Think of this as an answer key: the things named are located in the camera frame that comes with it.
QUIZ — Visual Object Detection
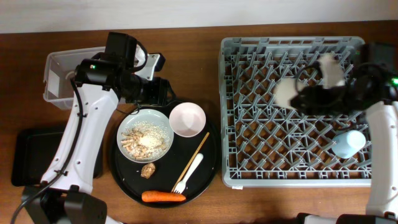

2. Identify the black rectangular tray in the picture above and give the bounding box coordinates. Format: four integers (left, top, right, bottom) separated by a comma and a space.
11, 126, 104, 187

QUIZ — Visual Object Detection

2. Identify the clear plastic bin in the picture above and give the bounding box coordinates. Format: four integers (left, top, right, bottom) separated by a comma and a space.
43, 47, 105, 110

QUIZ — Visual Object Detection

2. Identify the grey dishwasher rack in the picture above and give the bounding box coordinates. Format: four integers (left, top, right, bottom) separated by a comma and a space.
218, 36, 371, 188

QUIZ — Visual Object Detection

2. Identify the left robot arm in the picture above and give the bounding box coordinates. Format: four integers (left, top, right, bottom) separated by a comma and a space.
11, 32, 174, 223

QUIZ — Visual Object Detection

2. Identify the round black serving tray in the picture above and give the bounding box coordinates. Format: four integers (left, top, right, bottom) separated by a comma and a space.
108, 116, 221, 208

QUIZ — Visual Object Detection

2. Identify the white plastic fork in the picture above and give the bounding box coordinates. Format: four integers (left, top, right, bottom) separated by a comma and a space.
173, 153, 203, 194

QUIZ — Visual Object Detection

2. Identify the orange carrot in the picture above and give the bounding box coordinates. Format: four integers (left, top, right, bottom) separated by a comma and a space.
141, 190, 186, 202

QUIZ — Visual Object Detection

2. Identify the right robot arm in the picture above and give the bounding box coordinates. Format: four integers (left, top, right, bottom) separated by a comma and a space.
282, 42, 397, 223

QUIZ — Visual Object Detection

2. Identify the pink shallow bowl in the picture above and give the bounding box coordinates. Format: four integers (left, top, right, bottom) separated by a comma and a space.
169, 102, 206, 138

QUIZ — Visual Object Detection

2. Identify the brown walnut shell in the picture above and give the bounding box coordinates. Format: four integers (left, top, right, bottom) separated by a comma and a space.
141, 162, 155, 179

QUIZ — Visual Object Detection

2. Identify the small white cup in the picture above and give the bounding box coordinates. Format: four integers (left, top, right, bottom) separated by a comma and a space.
274, 78, 297, 110

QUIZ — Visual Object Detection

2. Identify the blue plastic cup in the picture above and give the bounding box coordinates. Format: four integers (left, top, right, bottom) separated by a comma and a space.
331, 130, 366, 159

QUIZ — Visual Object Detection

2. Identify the grey plate with rice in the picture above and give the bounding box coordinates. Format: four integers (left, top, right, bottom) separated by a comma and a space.
116, 109, 174, 163

